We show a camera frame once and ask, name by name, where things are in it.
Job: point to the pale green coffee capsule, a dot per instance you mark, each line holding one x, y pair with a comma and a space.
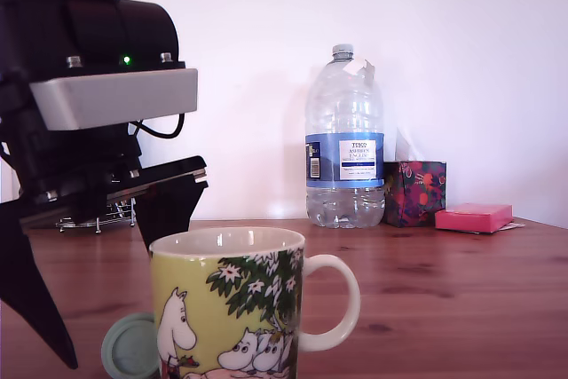
128, 348

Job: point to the small paper packet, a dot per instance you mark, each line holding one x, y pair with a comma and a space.
515, 224

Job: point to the floral tissue box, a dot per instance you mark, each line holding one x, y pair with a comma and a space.
417, 192

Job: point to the flat pink box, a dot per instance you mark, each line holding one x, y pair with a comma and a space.
475, 217

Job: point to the cartoon print ceramic mug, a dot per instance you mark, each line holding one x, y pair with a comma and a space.
231, 308

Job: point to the pale grey camera box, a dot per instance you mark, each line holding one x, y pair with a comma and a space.
111, 95

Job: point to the large clear water bottle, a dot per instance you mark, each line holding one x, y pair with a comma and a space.
346, 108

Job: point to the white tissue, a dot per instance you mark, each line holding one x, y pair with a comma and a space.
408, 148

